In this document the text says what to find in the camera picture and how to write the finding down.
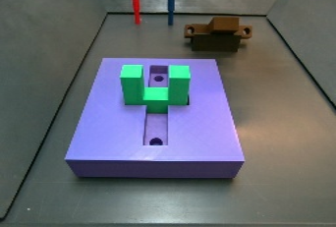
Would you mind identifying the brown T-shaped block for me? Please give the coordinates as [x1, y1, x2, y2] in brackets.
[184, 17, 252, 39]

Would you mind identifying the black angle fixture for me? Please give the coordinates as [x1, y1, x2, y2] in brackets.
[190, 33, 241, 52]

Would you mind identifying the blue peg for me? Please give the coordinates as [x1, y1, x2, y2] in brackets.
[166, 0, 174, 26]

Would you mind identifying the red peg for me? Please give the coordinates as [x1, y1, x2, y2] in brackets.
[132, 0, 140, 25]

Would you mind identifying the green U-shaped block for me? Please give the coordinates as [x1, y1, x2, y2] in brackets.
[120, 65, 192, 114]

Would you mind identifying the purple base block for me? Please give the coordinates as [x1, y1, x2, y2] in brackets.
[65, 58, 244, 178]

